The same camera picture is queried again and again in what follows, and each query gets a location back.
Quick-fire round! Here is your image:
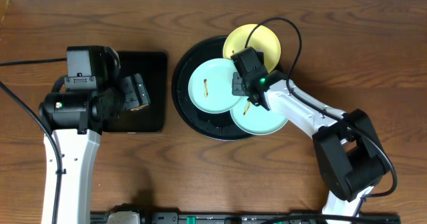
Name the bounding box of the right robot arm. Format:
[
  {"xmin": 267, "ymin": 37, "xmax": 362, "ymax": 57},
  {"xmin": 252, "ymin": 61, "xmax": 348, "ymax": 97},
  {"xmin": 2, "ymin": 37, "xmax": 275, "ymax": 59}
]
[{"xmin": 231, "ymin": 47, "xmax": 396, "ymax": 218}]

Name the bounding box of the black cable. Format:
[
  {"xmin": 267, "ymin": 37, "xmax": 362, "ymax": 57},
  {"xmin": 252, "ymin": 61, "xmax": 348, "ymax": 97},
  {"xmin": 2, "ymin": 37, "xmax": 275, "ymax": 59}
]
[
  {"xmin": 0, "ymin": 57, "xmax": 67, "ymax": 224},
  {"xmin": 244, "ymin": 17, "xmax": 398, "ymax": 198}
]

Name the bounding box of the left black cable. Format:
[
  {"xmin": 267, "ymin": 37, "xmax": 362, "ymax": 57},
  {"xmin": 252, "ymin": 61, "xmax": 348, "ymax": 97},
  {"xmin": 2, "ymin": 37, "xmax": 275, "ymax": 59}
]
[{"xmin": 0, "ymin": 57, "xmax": 67, "ymax": 224}]

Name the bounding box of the mint plate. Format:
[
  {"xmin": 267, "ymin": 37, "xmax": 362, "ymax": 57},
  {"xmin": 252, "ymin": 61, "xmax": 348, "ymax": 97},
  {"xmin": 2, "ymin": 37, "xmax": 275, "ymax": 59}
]
[
  {"xmin": 230, "ymin": 98, "xmax": 288, "ymax": 135},
  {"xmin": 187, "ymin": 58, "xmax": 242, "ymax": 114}
]

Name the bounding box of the right black cable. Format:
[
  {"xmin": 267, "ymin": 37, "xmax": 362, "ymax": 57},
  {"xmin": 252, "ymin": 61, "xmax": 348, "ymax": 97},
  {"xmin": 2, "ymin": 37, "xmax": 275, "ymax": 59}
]
[{"xmin": 244, "ymin": 17, "xmax": 398, "ymax": 198}]

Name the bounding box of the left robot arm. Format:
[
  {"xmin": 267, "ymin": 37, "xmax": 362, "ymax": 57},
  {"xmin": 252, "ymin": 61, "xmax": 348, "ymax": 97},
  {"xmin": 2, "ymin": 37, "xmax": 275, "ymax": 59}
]
[{"xmin": 39, "ymin": 45, "xmax": 150, "ymax": 223}]

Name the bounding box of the green yellow sponge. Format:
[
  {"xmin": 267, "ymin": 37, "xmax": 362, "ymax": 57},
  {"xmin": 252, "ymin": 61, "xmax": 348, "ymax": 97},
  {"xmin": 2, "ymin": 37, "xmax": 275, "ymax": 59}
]
[{"xmin": 130, "ymin": 104, "xmax": 149, "ymax": 111}]

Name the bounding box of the yellow plate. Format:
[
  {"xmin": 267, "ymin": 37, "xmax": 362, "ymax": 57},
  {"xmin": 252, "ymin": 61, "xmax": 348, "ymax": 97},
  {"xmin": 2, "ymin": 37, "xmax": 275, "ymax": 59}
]
[{"xmin": 223, "ymin": 24, "xmax": 281, "ymax": 73}]

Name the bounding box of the black rectangular tray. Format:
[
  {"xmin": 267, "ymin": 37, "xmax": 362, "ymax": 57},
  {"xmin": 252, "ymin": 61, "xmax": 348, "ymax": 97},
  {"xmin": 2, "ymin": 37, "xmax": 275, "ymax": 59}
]
[{"xmin": 103, "ymin": 51, "xmax": 167, "ymax": 133}]

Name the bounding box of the black round tray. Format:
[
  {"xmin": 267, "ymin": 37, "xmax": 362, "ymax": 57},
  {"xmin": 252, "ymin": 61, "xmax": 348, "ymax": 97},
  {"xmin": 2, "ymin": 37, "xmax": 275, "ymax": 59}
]
[{"xmin": 171, "ymin": 35, "xmax": 253, "ymax": 141}]

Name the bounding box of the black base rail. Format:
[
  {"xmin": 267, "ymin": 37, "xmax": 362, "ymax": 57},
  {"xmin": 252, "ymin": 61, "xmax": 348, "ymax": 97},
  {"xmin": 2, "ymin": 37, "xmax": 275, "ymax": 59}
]
[{"xmin": 89, "ymin": 204, "xmax": 401, "ymax": 224}]

